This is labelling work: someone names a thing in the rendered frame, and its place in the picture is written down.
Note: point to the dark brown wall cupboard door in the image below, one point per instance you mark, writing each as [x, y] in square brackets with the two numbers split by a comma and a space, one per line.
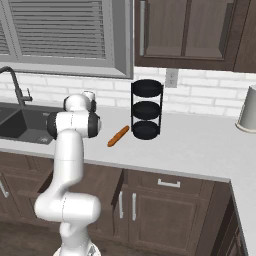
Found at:
[186, 30]

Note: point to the orange baguette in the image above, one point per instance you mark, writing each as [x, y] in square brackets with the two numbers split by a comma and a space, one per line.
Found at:
[118, 136]

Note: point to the black sink tap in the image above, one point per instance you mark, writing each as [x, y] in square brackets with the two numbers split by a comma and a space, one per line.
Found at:
[15, 81]

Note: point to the brown corner cupboard run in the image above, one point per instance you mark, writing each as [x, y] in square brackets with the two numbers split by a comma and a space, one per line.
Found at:
[230, 233]

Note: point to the black three-tier stand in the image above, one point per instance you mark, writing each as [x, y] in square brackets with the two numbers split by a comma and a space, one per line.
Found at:
[146, 111]

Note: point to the grey window with blinds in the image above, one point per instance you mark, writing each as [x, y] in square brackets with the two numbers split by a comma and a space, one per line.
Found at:
[63, 30]

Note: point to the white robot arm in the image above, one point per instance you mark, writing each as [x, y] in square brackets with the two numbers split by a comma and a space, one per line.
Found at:
[68, 160]

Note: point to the dark grey sink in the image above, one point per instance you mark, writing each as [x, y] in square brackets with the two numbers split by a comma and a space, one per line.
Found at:
[20, 125]

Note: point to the closed brown drawer front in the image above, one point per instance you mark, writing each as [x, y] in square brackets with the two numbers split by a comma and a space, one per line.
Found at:
[196, 185]

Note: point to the brown cupboard under sink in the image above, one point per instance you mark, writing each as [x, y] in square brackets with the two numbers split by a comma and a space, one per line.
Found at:
[20, 180]

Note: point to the dark brown wall cupboard side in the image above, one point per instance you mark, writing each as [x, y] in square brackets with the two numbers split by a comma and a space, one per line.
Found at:
[246, 33]

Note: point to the brown base cupboard door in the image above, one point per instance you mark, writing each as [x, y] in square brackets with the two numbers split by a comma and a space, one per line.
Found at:
[166, 220]

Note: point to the grey wall socket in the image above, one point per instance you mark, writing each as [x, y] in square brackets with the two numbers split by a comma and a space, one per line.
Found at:
[171, 78]

